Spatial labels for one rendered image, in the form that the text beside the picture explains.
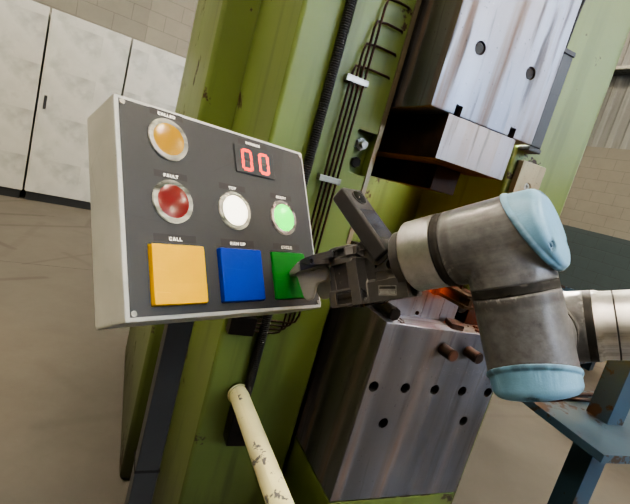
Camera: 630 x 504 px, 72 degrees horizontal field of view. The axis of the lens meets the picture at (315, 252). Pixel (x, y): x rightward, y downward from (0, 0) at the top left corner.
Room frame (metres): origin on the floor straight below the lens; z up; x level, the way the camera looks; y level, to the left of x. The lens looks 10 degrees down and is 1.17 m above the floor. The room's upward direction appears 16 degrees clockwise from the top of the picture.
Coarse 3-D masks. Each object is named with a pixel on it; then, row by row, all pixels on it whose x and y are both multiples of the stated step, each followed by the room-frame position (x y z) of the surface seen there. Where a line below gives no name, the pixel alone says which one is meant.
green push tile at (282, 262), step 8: (272, 256) 0.65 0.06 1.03; (280, 256) 0.67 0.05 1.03; (288, 256) 0.68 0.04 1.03; (296, 256) 0.69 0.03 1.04; (272, 264) 0.65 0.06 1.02; (280, 264) 0.66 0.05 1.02; (288, 264) 0.67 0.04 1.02; (272, 272) 0.65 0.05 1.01; (280, 272) 0.65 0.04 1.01; (288, 272) 0.67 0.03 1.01; (280, 280) 0.65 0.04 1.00; (288, 280) 0.66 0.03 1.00; (296, 280) 0.68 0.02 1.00; (280, 288) 0.64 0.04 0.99; (288, 288) 0.66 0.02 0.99; (296, 288) 0.67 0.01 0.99; (280, 296) 0.64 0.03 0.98; (288, 296) 0.65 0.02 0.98; (296, 296) 0.67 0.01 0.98
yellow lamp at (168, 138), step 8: (160, 128) 0.57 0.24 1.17; (168, 128) 0.58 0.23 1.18; (176, 128) 0.59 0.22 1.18; (160, 136) 0.57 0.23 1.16; (168, 136) 0.58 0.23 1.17; (176, 136) 0.59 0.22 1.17; (160, 144) 0.56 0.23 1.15; (168, 144) 0.57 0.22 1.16; (176, 144) 0.58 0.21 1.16; (168, 152) 0.57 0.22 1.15; (176, 152) 0.58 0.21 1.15
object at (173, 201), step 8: (160, 192) 0.54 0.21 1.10; (168, 192) 0.55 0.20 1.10; (176, 192) 0.56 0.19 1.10; (184, 192) 0.57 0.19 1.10; (160, 200) 0.53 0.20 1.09; (168, 200) 0.54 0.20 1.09; (176, 200) 0.55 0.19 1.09; (184, 200) 0.56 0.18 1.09; (168, 208) 0.54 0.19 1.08; (176, 208) 0.55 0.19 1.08; (184, 208) 0.56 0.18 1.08; (176, 216) 0.54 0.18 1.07
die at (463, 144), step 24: (408, 120) 1.08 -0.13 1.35; (432, 120) 1.00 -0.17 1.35; (456, 120) 0.96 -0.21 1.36; (384, 144) 1.15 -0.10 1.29; (408, 144) 1.05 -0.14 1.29; (432, 144) 0.97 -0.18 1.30; (456, 144) 0.97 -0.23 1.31; (480, 144) 0.99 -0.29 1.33; (504, 144) 1.02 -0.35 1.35; (456, 168) 1.04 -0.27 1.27; (480, 168) 1.00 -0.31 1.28; (504, 168) 1.03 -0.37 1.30
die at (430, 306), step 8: (424, 296) 0.99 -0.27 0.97; (432, 296) 1.00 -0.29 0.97; (440, 296) 1.01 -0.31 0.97; (400, 304) 0.96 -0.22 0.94; (408, 304) 0.97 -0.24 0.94; (416, 304) 0.98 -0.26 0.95; (424, 304) 0.99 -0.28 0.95; (432, 304) 1.00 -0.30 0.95; (440, 304) 1.01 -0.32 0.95; (448, 304) 1.02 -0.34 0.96; (400, 312) 0.97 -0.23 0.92; (408, 312) 0.98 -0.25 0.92; (424, 312) 0.99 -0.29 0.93; (432, 312) 1.00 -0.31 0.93; (440, 312) 1.02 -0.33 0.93; (448, 312) 1.02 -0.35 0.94
